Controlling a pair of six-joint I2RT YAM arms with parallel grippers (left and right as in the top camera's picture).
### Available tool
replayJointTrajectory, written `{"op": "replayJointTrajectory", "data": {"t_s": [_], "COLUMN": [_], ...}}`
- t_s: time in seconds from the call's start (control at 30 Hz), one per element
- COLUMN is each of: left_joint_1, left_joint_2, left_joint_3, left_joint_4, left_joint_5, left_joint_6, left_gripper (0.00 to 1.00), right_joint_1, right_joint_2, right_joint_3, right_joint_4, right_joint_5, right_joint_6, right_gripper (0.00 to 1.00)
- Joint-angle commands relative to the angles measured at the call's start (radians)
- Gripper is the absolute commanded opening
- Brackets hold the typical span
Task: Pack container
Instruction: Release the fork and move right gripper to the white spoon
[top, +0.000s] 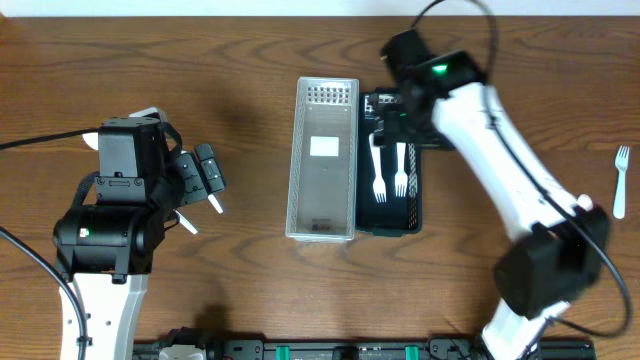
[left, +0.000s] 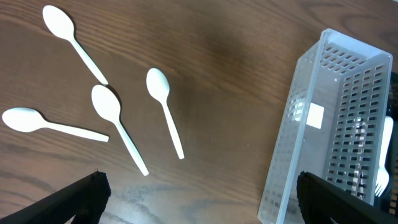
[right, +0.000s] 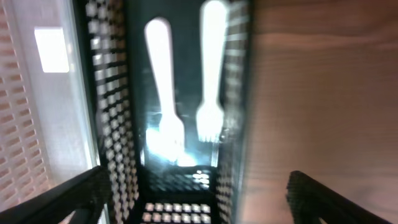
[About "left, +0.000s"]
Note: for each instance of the white plastic spoon middle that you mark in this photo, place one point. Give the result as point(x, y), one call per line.
point(108, 107)

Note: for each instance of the white plastic spoon lower left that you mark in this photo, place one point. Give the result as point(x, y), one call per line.
point(27, 120)

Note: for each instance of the clear plastic basket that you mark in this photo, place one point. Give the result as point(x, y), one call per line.
point(332, 124)

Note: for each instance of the white plastic spoon inner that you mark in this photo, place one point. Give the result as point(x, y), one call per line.
point(158, 87)

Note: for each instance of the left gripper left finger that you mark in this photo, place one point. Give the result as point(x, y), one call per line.
point(84, 201)

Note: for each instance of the white plastic fork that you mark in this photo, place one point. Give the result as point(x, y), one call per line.
point(382, 174)

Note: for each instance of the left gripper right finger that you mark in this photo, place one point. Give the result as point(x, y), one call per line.
point(322, 202)

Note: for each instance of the white plastic spoon far left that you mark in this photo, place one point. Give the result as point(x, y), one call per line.
point(62, 26)

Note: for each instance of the white plastic spoon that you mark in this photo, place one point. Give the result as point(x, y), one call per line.
point(108, 107)
point(62, 26)
point(158, 87)
point(27, 120)

